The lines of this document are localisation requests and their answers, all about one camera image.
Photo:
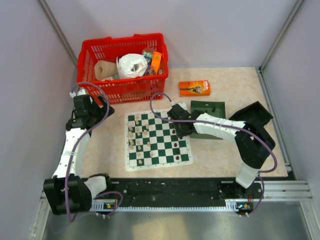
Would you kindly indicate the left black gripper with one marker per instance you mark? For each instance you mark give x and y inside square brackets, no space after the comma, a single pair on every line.
[102,110]

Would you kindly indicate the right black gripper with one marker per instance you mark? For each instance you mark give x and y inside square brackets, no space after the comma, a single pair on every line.
[179,133]

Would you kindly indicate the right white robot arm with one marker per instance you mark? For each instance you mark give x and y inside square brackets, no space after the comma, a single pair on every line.
[246,129]

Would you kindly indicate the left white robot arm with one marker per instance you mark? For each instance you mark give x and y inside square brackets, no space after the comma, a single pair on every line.
[66,191]

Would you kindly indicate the green white chess mat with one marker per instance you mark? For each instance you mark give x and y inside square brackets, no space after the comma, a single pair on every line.
[149,143]

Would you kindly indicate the orange razor box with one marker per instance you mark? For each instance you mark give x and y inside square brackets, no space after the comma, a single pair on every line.
[198,88]

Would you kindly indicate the green piece tray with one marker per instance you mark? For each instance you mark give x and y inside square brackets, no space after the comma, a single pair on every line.
[207,107]

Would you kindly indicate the beige paper roll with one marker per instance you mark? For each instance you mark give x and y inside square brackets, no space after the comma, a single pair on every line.
[105,69]

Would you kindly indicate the orange carton in basket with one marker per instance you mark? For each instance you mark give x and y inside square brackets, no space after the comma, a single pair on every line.
[156,60]

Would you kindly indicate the red plastic shopping basket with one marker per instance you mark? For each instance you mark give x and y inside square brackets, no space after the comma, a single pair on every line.
[122,90]

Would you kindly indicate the white toilet paper roll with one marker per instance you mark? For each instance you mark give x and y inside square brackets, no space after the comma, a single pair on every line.
[131,65]

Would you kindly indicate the green snack packet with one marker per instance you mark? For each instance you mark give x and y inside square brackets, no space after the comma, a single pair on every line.
[148,53]

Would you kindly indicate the black tray lid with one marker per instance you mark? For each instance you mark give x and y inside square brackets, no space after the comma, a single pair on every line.
[255,111]

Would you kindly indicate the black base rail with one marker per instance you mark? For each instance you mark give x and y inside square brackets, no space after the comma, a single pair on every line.
[181,192]

